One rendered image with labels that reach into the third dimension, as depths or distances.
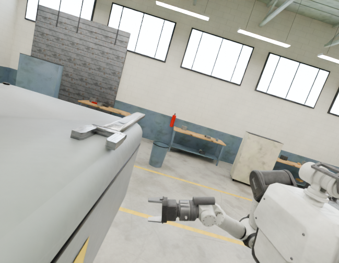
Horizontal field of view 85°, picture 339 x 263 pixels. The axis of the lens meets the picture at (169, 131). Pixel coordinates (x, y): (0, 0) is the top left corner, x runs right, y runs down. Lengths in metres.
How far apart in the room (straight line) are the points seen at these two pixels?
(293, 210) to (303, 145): 8.89
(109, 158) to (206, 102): 7.59
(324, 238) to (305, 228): 0.04
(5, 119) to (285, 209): 0.68
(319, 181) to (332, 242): 0.16
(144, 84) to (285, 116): 5.87
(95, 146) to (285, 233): 0.62
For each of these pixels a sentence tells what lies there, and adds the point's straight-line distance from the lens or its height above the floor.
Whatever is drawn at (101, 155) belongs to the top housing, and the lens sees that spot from 0.16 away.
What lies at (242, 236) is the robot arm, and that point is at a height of 1.44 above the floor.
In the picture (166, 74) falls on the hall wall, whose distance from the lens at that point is 7.67.
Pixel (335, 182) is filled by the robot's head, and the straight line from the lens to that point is 0.69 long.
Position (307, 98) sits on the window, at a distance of 9.22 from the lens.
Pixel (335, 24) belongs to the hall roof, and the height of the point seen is 6.17.
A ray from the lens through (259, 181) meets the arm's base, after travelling 0.86.
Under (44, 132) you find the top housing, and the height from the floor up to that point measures 1.89.
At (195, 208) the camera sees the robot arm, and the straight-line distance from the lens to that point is 0.87.
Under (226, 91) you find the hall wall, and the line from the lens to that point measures 7.91.
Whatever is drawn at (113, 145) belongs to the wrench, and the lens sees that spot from 0.17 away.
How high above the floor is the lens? 1.95
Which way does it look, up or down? 10 degrees down
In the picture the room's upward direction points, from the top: 17 degrees clockwise
